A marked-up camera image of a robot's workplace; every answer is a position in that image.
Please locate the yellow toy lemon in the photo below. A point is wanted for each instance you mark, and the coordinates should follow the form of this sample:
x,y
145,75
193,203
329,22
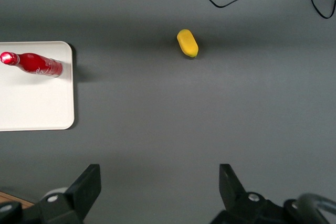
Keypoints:
x,y
187,43

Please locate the cream plastic tray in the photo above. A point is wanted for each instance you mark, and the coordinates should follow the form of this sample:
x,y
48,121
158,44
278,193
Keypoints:
x,y
34,103

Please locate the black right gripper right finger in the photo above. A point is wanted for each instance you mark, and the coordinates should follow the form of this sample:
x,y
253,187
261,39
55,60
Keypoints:
x,y
232,190

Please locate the wooden two-drawer cabinet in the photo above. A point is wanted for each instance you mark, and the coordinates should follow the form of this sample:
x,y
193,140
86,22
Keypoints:
x,y
10,199

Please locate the red coke bottle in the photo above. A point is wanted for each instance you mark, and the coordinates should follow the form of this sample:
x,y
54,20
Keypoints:
x,y
36,64

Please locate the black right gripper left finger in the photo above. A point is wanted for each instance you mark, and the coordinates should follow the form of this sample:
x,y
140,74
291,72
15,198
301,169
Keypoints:
x,y
84,190

